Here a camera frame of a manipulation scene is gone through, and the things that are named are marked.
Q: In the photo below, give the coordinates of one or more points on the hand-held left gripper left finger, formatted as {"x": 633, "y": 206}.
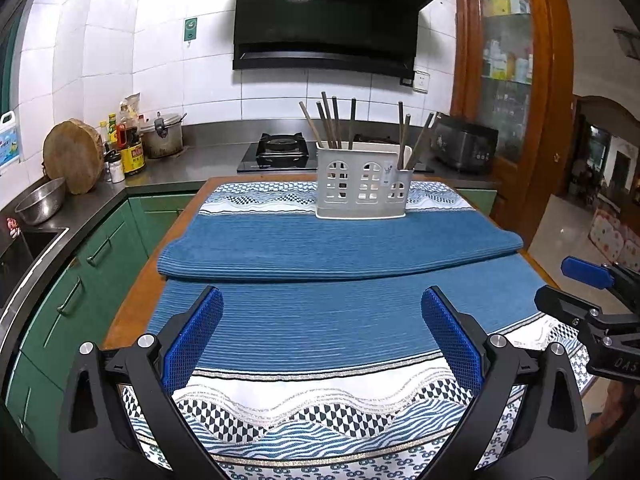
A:
{"x": 197, "y": 335}

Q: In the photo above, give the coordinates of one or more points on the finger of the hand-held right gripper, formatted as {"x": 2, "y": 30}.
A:
{"x": 560, "y": 302}
{"x": 585, "y": 271}

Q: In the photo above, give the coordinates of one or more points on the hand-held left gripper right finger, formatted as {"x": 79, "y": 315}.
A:
{"x": 450, "y": 335}

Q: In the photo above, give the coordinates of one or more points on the white plastic utensil holder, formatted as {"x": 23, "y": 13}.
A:
{"x": 354, "y": 185}

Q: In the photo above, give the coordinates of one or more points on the pink floral panel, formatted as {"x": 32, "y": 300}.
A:
{"x": 615, "y": 235}

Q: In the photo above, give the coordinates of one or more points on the blue patterned tablecloth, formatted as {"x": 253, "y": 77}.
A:
{"x": 325, "y": 310}

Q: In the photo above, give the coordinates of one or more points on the small green base cabinet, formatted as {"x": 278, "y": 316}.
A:
{"x": 477, "y": 201}

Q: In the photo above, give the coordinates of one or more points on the long green base cabinet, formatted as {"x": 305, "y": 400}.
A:
{"x": 65, "y": 295}

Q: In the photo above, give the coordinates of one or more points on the black countertop appliance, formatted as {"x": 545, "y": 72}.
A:
{"x": 462, "y": 145}

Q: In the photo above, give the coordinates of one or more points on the white jar with black lid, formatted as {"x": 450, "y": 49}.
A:
{"x": 115, "y": 170}

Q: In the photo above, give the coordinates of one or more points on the stainless steel sink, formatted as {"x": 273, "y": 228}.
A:
{"x": 25, "y": 260}

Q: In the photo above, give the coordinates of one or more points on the wooden glass door cabinet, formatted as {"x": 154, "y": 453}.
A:
{"x": 545, "y": 85}

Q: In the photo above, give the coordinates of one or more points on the metal pot with lid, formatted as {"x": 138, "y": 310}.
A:
{"x": 162, "y": 137}

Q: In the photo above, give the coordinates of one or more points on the black gas cooktop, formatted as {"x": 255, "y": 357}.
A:
{"x": 277, "y": 150}

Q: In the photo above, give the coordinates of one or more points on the stainless steel bowl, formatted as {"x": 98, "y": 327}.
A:
{"x": 40, "y": 200}

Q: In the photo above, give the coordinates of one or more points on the red white small object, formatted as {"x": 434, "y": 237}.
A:
{"x": 12, "y": 227}

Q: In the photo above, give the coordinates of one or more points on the round wooden cutting board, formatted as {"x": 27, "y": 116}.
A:
{"x": 72, "y": 157}

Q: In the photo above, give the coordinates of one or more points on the yellow cap bottle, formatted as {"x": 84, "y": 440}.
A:
{"x": 103, "y": 132}

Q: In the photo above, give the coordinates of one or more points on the green yellow condiment bottle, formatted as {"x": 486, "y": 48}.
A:
{"x": 112, "y": 127}

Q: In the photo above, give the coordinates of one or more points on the pale seasoning bag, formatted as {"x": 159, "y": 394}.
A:
{"x": 132, "y": 105}

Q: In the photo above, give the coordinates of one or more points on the white detergent jug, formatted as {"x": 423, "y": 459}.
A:
{"x": 9, "y": 142}

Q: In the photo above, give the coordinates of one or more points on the blue white box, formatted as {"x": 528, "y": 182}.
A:
{"x": 520, "y": 6}

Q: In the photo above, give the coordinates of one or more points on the yellow box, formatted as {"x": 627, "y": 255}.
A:
{"x": 498, "y": 2}

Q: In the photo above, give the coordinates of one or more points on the black range hood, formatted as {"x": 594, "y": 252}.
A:
{"x": 325, "y": 10}

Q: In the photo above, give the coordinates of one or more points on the white wall socket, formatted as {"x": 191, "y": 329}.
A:
{"x": 421, "y": 81}

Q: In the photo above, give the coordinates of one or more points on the green wall hook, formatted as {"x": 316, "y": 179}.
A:
{"x": 190, "y": 29}

